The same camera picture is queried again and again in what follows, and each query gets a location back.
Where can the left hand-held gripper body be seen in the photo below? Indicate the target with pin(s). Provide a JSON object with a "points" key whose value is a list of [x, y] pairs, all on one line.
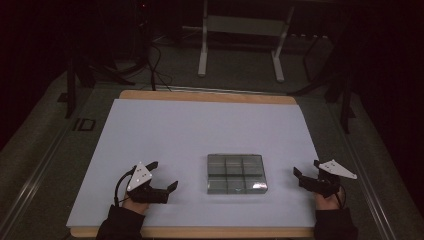
{"points": [[139, 176]]}

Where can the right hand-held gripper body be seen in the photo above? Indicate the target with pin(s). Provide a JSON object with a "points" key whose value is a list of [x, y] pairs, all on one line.
{"points": [[322, 185]]}

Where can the person's right hand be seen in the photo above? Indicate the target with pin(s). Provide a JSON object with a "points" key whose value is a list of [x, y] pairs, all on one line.
{"points": [[325, 201]]}

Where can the person's left hand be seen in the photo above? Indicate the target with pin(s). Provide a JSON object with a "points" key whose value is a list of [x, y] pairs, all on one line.
{"points": [[136, 206]]}

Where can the white table mat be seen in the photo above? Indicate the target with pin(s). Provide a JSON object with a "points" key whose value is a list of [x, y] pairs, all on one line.
{"points": [[186, 133]]}

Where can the clear plastic compartment box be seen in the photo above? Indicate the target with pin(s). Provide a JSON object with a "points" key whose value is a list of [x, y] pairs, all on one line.
{"points": [[236, 173]]}

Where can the black metal stand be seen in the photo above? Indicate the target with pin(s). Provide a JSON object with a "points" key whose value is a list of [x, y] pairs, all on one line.
{"points": [[346, 103], [71, 90]]}

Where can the white metal stand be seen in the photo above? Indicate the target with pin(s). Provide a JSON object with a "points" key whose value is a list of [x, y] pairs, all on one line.
{"points": [[243, 26]]}

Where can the black rectangular floor bracket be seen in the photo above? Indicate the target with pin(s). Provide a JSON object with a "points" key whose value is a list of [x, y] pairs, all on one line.
{"points": [[85, 124]]}

